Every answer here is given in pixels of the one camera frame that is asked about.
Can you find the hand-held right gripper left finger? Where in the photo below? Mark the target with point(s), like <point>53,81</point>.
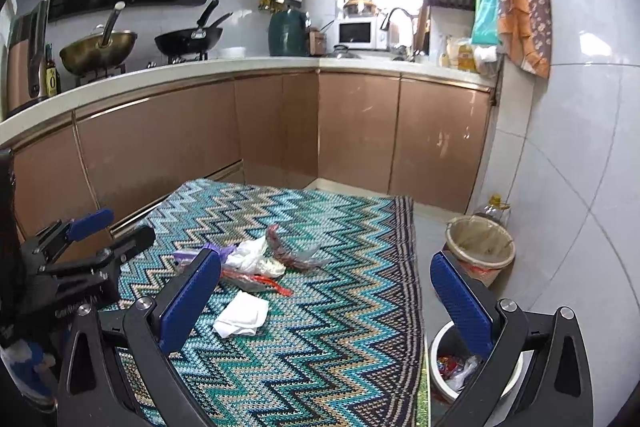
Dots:
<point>192,297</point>

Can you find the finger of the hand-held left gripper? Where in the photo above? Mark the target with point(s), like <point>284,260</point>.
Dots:
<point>125,247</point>
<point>90,223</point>

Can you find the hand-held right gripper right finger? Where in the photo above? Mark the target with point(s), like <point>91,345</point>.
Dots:
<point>460,302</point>

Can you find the purple wrapper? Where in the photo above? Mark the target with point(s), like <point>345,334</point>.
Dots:
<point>210,254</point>

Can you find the white tissue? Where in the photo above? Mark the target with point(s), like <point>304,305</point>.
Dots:
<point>242,314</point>

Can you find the red snack wrapper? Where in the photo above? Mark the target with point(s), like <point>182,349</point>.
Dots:
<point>447,364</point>

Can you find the large clear plastic bag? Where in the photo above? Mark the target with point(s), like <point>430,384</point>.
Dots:
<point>467,369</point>

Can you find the thin red plastic wrapper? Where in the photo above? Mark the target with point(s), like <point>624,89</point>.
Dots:
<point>260,281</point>

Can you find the white paper wad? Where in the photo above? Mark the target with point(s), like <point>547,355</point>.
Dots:
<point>255,259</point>

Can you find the white round waste bin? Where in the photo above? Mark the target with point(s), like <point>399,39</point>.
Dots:
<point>500,379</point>

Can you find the dark red sausage wrapper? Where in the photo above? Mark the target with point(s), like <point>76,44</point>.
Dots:
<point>290,249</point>

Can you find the person's left hand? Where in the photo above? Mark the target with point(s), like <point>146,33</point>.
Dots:
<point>25,367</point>

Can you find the beige lined waste bin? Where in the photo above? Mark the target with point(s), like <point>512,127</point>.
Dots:
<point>477,247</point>

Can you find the large cooking oil jug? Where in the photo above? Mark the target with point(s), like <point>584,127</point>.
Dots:
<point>492,209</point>

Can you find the zigzag woven floor mat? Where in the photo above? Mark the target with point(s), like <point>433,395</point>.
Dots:
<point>325,307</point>

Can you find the olive oil bottle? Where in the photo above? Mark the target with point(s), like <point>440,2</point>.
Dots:
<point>52,74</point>

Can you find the gas stove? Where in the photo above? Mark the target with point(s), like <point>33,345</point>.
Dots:
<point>145,64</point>

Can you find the brass wok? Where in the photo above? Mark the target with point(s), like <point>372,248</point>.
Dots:
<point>97,54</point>

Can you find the brown kitchen base cabinets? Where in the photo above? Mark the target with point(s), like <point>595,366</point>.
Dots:
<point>350,132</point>

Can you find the black frying pan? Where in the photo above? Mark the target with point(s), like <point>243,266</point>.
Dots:
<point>187,39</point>

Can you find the white bag on counter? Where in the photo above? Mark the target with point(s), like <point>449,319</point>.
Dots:
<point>486,59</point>

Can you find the yellow oil bottle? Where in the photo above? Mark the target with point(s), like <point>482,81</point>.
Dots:
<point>467,54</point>

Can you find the clear plastic bottle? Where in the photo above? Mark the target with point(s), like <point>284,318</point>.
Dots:
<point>448,52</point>

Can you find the glass pot lid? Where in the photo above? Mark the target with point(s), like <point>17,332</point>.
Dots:
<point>346,53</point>

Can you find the small brown container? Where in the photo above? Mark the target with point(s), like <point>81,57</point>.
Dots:
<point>317,42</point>

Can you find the teal plastic bag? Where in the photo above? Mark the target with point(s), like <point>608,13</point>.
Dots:
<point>486,19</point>

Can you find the chrome kitchen faucet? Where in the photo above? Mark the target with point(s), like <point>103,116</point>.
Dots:
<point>397,24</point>

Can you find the white microwave oven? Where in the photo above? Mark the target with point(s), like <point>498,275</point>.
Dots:
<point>360,34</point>

